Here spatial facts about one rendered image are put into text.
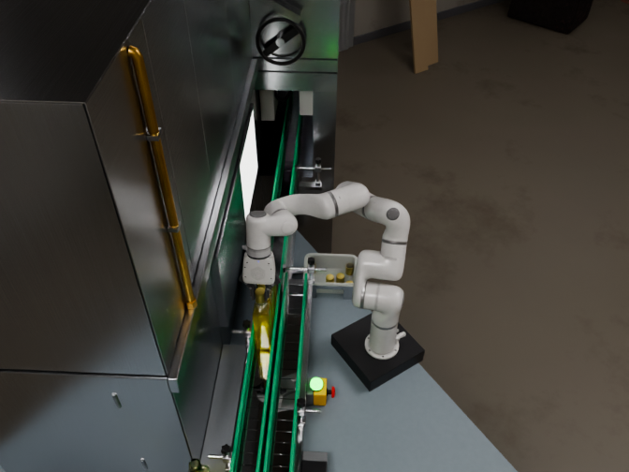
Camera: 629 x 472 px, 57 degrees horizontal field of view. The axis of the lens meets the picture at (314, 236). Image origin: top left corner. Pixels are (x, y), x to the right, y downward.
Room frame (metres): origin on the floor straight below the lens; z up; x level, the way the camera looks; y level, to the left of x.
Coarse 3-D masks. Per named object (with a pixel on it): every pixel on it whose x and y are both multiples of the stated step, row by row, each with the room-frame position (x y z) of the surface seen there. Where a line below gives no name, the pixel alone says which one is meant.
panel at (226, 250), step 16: (240, 160) 1.73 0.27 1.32; (256, 160) 2.12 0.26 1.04; (240, 176) 1.70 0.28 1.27; (256, 176) 2.07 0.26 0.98; (240, 192) 1.67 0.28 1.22; (240, 208) 1.64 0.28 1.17; (224, 224) 1.39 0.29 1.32; (240, 224) 1.61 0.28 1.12; (224, 240) 1.34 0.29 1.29; (240, 240) 1.58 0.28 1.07; (224, 256) 1.32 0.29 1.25; (240, 256) 1.55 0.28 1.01; (224, 272) 1.29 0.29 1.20; (224, 288) 1.26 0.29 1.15; (224, 304) 1.24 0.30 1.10; (224, 320) 1.24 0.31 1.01
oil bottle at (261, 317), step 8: (256, 312) 1.22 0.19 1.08; (264, 312) 1.22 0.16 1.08; (256, 320) 1.21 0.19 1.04; (264, 320) 1.21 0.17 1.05; (256, 328) 1.21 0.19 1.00; (264, 328) 1.21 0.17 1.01; (256, 336) 1.21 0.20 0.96; (264, 336) 1.21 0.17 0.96; (256, 344) 1.21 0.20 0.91; (264, 344) 1.21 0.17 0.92
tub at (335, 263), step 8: (312, 256) 1.72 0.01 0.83; (320, 256) 1.72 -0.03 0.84; (328, 256) 1.72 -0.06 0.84; (336, 256) 1.72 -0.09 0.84; (344, 256) 1.72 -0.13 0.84; (352, 256) 1.72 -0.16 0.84; (304, 264) 1.67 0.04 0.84; (320, 264) 1.72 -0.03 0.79; (328, 264) 1.72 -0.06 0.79; (336, 264) 1.71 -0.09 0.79; (344, 264) 1.71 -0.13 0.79; (304, 272) 1.62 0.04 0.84; (320, 272) 1.69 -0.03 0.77; (328, 272) 1.69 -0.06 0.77; (336, 272) 1.69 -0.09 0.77; (344, 272) 1.69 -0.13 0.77; (320, 280) 1.64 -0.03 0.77; (344, 280) 1.64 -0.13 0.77; (352, 280) 1.64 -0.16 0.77
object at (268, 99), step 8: (264, 96) 2.50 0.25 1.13; (272, 96) 2.50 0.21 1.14; (304, 96) 2.48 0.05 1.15; (312, 96) 2.47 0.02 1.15; (264, 104) 2.50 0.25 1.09; (272, 104) 2.50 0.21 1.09; (304, 104) 2.48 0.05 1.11; (312, 104) 2.47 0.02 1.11; (264, 112) 2.50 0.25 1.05; (272, 112) 2.50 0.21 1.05; (304, 112) 2.48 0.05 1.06; (312, 112) 2.47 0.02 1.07; (264, 120) 2.50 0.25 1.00; (272, 120) 2.50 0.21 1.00
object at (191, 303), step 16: (144, 64) 0.99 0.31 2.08; (144, 80) 0.98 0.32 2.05; (144, 96) 0.98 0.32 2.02; (144, 112) 0.98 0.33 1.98; (160, 128) 1.00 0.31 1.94; (160, 144) 0.98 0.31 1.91; (160, 160) 0.98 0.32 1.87; (160, 176) 0.98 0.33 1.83; (176, 224) 0.98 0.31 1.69; (176, 240) 0.98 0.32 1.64; (192, 288) 0.99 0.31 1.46; (192, 304) 0.97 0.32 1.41
